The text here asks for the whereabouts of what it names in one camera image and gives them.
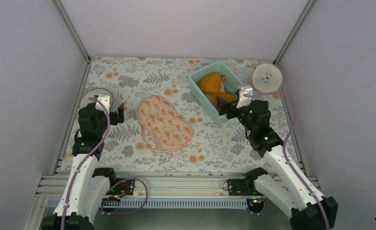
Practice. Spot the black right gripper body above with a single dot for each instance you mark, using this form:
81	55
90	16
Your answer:
231	114

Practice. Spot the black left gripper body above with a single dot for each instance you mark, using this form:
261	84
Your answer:
114	120

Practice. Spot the mustard yellow lace bra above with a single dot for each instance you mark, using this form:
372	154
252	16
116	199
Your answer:
212	87

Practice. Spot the floral tulip mesh laundry bag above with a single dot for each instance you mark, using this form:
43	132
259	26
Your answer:
162	127

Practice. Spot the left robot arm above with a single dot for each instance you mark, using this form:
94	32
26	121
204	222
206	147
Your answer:
87	183

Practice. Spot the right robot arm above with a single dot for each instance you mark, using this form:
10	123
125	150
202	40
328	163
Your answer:
306	207

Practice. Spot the white round mesh laundry bag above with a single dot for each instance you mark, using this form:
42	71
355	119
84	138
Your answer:
116	100

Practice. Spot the round cream mesh laundry bag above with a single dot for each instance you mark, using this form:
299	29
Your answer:
267	78

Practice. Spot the mint green plastic bin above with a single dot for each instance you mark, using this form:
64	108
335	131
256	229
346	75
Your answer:
231	83

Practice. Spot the floral patterned table mat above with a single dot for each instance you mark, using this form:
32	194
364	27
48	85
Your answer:
213	149

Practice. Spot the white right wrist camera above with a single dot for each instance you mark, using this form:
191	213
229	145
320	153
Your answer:
244	96

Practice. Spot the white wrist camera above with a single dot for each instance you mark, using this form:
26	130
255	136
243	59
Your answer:
244	96
105	102

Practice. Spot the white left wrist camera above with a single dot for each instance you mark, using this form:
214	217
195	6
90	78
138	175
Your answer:
105	102

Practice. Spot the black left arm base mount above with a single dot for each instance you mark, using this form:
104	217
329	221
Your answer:
120	190

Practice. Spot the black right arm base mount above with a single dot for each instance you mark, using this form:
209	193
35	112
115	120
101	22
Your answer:
241	185

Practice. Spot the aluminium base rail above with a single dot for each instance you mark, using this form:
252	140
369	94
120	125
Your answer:
160	185

